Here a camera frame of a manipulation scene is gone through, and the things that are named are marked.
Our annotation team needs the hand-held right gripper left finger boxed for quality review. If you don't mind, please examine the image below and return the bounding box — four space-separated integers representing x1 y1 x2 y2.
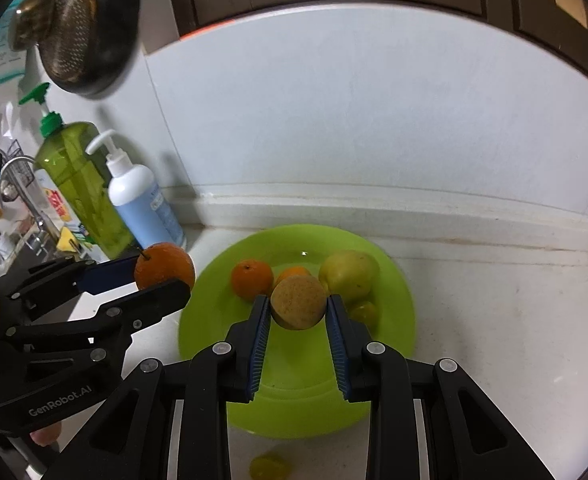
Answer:
39 295 272 480

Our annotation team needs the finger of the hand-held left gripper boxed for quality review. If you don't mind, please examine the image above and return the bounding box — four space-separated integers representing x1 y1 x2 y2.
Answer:
6 255 142 311
4 277 191 347

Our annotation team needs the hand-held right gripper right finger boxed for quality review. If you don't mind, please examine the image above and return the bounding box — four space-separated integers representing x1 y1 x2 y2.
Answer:
324 295 557 480

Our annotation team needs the orange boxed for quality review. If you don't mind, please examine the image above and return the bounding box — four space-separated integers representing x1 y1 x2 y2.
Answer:
274 266 312 286
231 260 275 302
134 242 196 291

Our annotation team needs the small green tangerine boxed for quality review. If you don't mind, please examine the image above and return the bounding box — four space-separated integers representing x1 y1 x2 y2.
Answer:
346 300 381 328
249 452 291 480

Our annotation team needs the small brown round fruit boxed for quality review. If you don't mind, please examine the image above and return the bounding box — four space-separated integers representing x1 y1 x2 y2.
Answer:
270 274 328 331

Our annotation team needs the green plate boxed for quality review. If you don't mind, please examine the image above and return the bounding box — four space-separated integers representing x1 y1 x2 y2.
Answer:
178 225 417 440

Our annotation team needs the yellow-green pear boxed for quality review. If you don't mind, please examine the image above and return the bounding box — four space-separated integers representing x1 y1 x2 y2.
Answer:
318 250 381 303

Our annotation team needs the person's left hand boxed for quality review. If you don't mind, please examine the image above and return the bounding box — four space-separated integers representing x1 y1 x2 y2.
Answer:
29 421 65 447

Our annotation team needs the yellow sponge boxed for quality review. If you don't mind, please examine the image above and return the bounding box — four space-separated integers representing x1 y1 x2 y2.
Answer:
56 227 82 253

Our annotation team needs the white blue pump bottle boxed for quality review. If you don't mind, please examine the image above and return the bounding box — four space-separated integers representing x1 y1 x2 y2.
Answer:
85 130 187 251

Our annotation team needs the tall steel pull-down faucet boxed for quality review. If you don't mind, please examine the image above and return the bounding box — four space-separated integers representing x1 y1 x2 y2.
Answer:
0 156 62 251

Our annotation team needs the green dish soap bottle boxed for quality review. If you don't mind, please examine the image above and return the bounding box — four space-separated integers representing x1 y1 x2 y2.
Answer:
19 82 140 258

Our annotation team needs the paper towel pack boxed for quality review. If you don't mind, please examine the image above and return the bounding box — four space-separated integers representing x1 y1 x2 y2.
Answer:
0 10 27 121

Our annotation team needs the gold colander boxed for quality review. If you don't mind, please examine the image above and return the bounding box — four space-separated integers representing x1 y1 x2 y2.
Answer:
41 0 97 81

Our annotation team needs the black frying pan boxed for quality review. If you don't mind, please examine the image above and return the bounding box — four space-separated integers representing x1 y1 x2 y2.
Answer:
39 0 141 98

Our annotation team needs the small copper pan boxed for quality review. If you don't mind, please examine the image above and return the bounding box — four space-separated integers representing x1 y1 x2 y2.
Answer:
11 0 55 51

